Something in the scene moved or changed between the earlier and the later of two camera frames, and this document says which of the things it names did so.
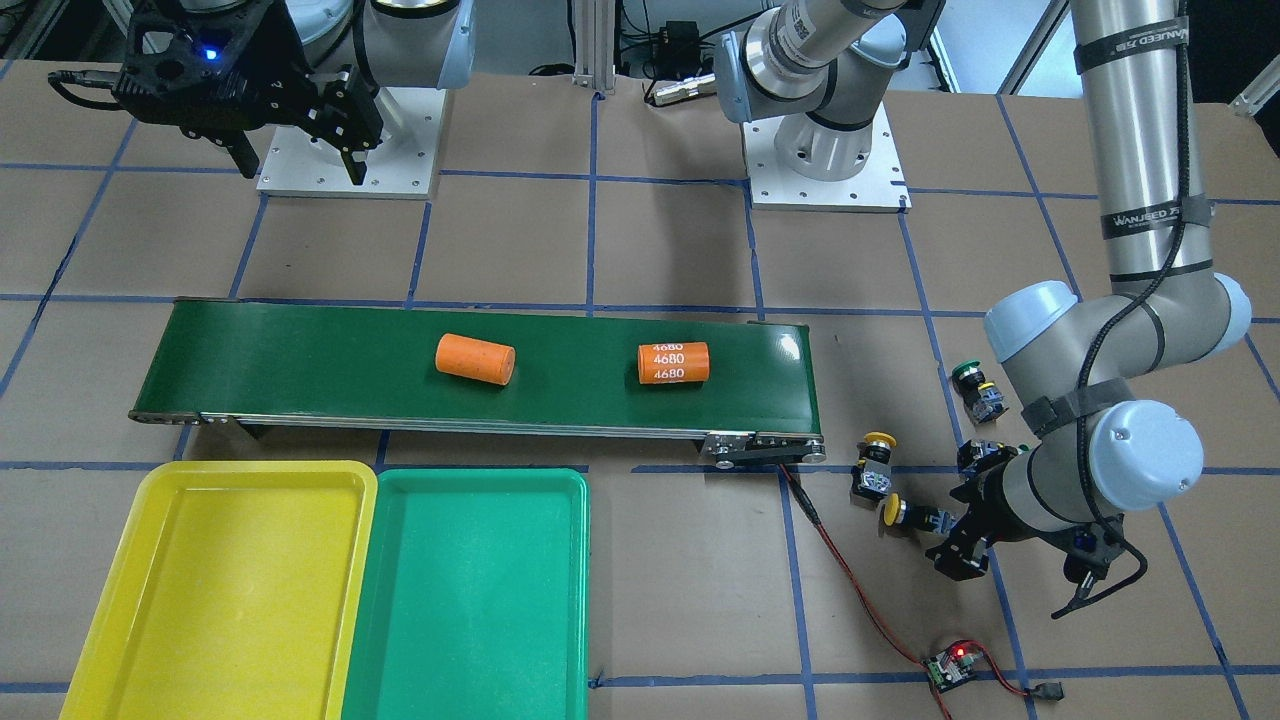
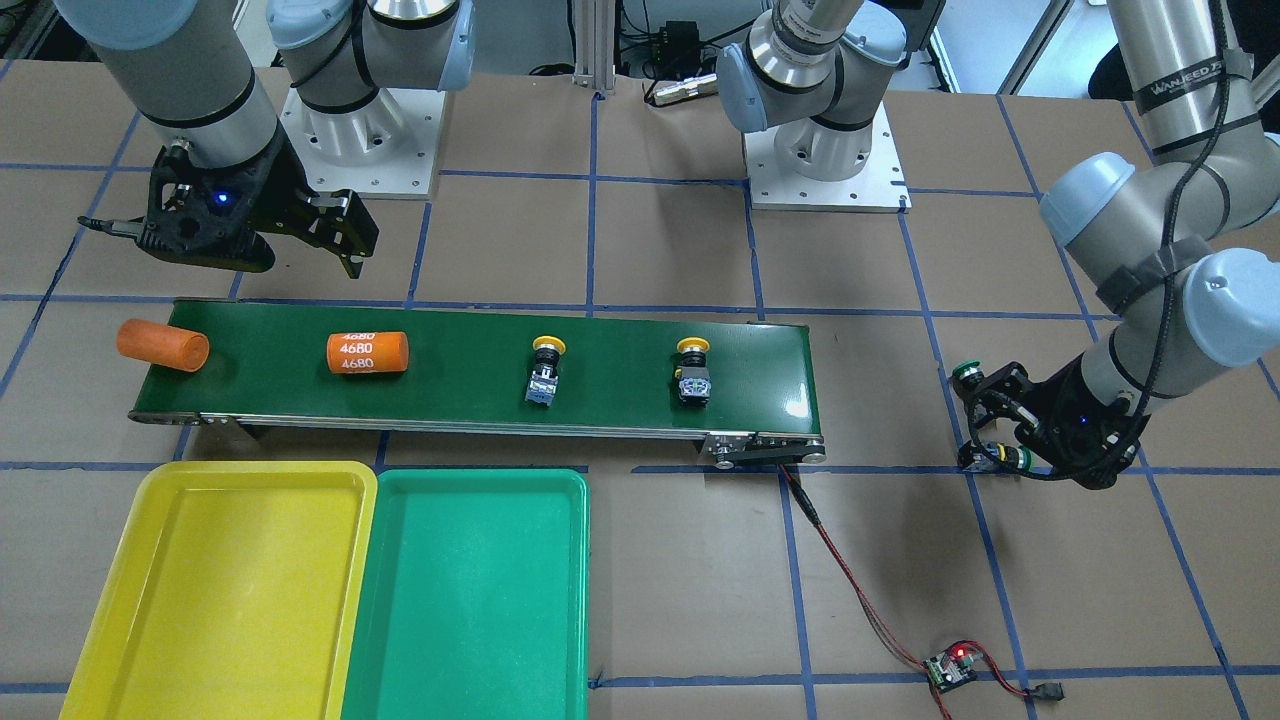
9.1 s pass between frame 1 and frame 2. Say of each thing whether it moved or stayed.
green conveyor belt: stayed
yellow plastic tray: stayed
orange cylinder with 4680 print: moved
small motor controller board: stayed
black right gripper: moved
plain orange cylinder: moved
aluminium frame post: stayed
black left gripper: moved
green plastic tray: stayed
